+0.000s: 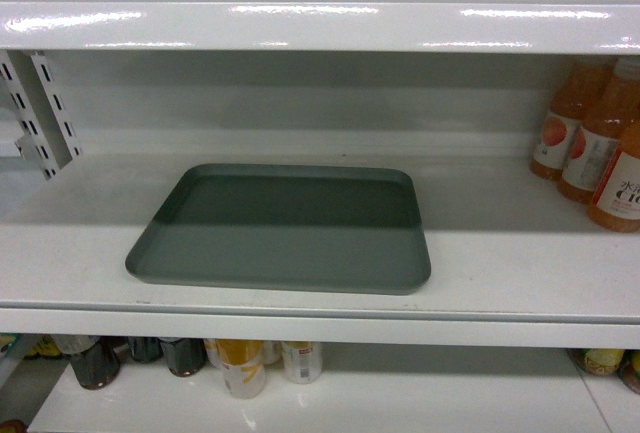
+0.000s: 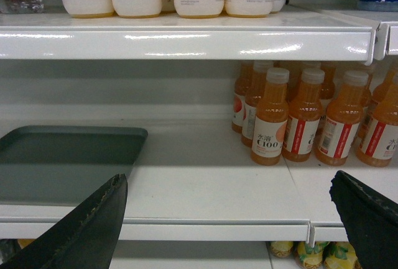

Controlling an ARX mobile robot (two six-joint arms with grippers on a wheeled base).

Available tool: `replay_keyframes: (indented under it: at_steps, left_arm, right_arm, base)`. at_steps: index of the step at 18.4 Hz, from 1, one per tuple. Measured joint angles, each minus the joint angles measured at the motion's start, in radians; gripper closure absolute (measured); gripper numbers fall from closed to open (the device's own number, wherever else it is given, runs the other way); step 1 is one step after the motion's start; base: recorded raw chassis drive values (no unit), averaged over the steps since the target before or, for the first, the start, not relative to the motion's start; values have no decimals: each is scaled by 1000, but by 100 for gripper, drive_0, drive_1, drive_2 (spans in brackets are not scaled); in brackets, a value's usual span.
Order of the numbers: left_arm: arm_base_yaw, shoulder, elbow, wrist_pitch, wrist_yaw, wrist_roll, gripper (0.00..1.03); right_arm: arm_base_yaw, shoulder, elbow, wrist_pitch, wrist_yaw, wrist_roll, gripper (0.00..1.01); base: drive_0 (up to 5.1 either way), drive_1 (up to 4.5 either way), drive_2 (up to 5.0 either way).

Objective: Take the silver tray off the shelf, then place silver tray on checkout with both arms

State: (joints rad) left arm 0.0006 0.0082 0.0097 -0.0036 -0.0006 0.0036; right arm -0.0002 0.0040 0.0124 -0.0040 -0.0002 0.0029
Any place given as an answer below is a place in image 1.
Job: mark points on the orange juice bottle C100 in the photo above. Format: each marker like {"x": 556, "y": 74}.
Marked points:
{"x": 615, "y": 204}

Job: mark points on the grey-green rectangular tray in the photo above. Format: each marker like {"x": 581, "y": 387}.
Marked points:
{"x": 287, "y": 227}

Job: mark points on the yellow white drink can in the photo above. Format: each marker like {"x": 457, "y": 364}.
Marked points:
{"x": 243, "y": 368}

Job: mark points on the white lower shelf board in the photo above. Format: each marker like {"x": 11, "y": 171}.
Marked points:
{"x": 362, "y": 388}

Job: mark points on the white shelf board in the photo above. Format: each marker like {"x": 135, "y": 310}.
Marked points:
{"x": 608, "y": 27}
{"x": 513, "y": 264}
{"x": 362, "y": 388}

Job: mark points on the white upper shelf board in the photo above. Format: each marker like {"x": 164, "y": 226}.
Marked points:
{"x": 608, "y": 27}

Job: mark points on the white label drink can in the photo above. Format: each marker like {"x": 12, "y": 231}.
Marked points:
{"x": 303, "y": 361}

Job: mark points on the orange juice bottle middle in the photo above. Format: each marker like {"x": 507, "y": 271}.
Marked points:
{"x": 600, "y": 132}

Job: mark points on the orange juice bottle left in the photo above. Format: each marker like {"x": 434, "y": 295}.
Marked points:
{"x": 583, "y": 87}

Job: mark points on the dark soy sauce bottle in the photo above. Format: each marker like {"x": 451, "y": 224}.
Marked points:
{"x": 93, "y": 361}

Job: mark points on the white middle shelf board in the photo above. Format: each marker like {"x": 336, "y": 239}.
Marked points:
{"x": 513, "y": 264}

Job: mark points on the white slotted shelf upright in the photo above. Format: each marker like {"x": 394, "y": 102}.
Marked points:
{"x": 49, "y": 136}

